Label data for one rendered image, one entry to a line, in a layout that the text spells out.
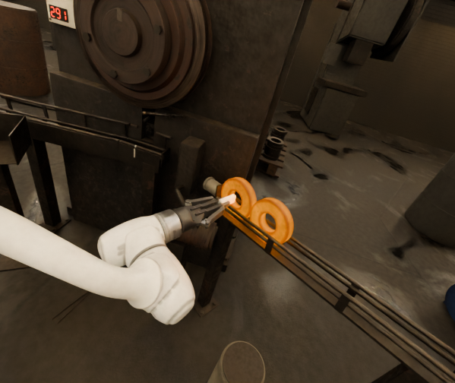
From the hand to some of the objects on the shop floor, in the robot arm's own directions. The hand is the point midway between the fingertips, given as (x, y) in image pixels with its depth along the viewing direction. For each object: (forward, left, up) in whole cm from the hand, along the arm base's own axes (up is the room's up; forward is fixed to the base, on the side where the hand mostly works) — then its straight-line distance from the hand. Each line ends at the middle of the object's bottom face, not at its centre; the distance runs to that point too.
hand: (226, 200), depth 83 cm
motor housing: (+5, +17, -70) cm, 73 cm away
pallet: (+210, +62, -66) cm, 229 cm away
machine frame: (+55, +58, -68) cm, 105 cm away
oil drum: (+206, -171, -80) cm, 279 cm away
